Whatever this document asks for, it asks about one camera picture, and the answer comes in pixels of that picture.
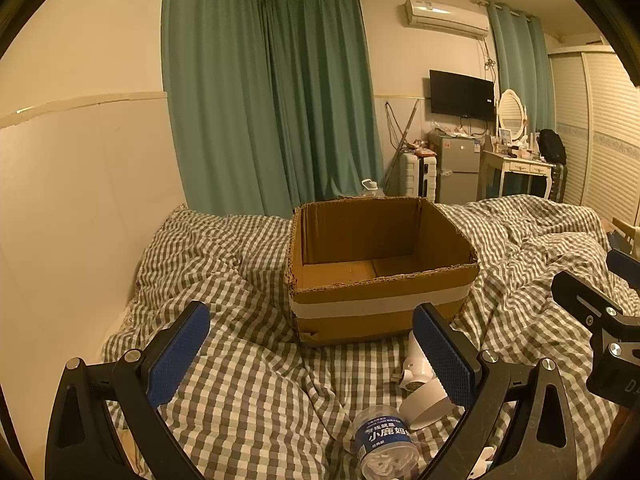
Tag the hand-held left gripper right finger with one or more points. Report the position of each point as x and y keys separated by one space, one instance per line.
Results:
x=445 y=355

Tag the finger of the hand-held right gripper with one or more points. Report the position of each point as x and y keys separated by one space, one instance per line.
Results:
x=575 y=292
x=625 y=265

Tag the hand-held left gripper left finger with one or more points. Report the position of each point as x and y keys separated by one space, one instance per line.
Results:
x=182 y=350

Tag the brown cardboard box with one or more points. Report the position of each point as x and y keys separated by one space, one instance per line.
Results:
x=375 y=322

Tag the wooden chair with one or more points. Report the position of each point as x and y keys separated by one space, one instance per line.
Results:
x=625 y=232

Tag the grey checked duvet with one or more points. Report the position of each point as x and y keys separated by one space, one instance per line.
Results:
x=250 y=360

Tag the white louvred wardrobe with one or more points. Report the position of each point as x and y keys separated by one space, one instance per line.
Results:
x=600 y=135

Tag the black backpack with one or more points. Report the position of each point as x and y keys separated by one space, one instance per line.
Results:
x=552 y=146

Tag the white dressing table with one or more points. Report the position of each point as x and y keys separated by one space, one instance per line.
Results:
x=515 y=165

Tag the grey small fridge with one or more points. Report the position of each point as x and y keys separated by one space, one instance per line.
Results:
x=457 y=170

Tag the large clear water jug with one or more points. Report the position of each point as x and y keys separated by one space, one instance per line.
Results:
x=371 y=190

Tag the white radiator heater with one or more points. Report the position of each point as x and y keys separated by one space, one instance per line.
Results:
x=417 y=175

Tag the white oval mirror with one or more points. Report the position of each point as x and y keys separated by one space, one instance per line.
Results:
x=512 y=110

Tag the narrow green curtain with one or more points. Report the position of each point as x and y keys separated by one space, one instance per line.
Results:
x=520 y=60

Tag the wide green curtain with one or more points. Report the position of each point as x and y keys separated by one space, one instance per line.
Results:
x=220 y=85

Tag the green corner curtain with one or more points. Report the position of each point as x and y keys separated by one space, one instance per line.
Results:
x=320 y=95

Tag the white air conditioner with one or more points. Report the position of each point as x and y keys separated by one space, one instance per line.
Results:
x=445 y=17

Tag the small picture frame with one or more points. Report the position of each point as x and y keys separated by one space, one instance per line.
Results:
x=505 y=136

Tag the black wall television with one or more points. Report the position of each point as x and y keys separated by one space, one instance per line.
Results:
x=460 y=95

